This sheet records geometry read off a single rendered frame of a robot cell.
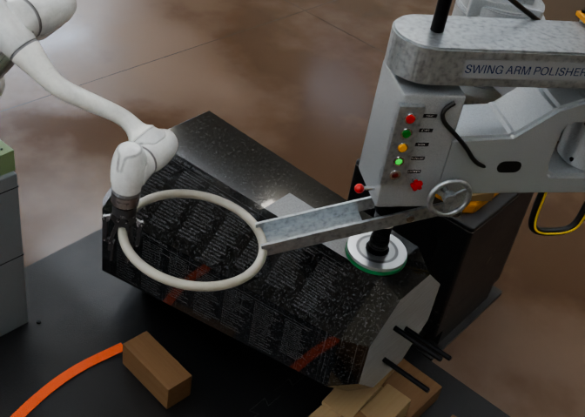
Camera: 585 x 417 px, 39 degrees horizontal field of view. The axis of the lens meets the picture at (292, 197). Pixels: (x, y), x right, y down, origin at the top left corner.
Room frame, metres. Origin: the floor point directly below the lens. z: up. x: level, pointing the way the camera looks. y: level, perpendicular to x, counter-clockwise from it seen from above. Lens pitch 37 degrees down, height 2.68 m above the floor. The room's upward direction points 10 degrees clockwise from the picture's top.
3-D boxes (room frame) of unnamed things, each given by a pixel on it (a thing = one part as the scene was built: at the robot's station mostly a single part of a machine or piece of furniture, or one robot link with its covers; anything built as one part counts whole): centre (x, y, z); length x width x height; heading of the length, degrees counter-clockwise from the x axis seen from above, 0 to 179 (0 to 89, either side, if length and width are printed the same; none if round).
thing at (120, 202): (1.98, 0.51, 1.08); 0.09 x 0.09 x 0.06
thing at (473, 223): (2.99, -0.65, 0.37); 0.66 x 0.66 x 0.74; 55
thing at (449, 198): (2.14, -0.48, 1.20); 0.15 x 0.10 x 0.15; 108
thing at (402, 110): (2.09, -0.29, 1.37); 0.08 x 0.03 x 0.28; 108
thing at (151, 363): (2.16, 0.42, 0.07); 0.30 x 0.12 x 0.12; 51
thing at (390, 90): (2.24, -0.40, 1.32); 0.36 x 0.22 x 0.45; 108
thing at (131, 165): (1.99, 0.50, 1.19); 0.13 x 0.11 x 0.16; 160
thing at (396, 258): (2.21, -0.32, 0.85); 0.21 x 0.21 x 0.01
